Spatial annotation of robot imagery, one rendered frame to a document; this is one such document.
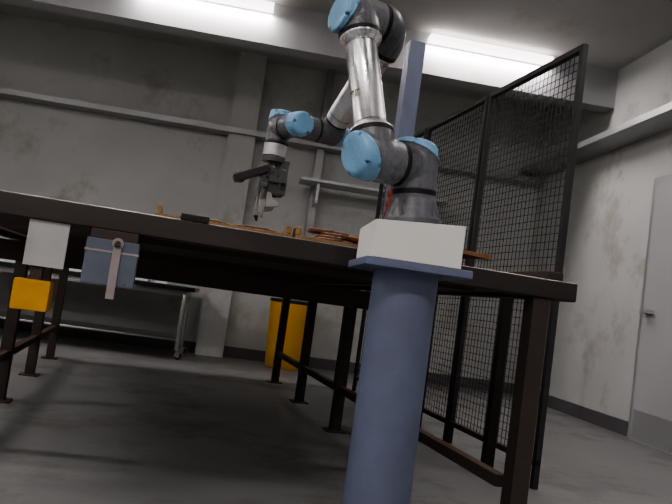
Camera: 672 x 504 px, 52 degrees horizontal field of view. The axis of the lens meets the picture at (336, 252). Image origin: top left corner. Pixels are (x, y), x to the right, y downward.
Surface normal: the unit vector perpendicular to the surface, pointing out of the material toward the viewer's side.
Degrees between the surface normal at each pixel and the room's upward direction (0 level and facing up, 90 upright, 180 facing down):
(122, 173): 90
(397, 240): 90
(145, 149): 90
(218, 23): 90
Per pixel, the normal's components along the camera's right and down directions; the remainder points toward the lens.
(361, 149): -0.80, 0.02
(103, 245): 0.26, -0.04
